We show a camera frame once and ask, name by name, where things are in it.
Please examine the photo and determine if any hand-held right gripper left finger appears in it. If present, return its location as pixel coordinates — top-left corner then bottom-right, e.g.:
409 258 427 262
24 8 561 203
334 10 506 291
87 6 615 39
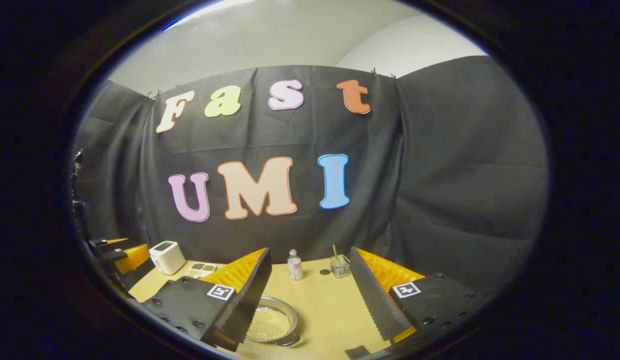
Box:
140 247 272 352

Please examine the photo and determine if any steel pot with black handles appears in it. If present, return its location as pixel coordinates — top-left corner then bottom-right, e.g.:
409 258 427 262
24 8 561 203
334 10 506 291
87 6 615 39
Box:
245 296 301 347

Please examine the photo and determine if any white divided dish of beans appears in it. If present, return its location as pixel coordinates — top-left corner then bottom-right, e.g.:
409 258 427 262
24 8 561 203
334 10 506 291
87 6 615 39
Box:
187 262 217 279

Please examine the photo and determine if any wire mesh holder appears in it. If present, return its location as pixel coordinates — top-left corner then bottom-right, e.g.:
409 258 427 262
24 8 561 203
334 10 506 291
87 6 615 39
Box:
330 254 351 278

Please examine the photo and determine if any clear bottle with red label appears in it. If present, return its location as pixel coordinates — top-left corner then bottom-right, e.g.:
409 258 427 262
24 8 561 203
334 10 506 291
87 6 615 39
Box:
287 249 304 281

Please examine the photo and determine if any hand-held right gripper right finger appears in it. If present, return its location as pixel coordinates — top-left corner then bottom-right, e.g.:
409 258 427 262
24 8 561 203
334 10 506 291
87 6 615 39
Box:
349 246 491 346

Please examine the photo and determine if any white toaster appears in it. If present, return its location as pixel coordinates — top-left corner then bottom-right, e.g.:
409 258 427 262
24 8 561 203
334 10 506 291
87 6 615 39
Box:
149 241 187 276

